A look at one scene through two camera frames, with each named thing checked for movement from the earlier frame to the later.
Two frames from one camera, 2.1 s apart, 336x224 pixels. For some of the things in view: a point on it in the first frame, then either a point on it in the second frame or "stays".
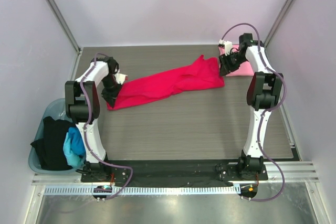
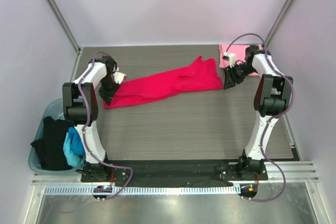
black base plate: [176, 172] stays
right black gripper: [226, 61] -> [233, 75]
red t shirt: [202, 74] stays
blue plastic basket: [55, 109] stays
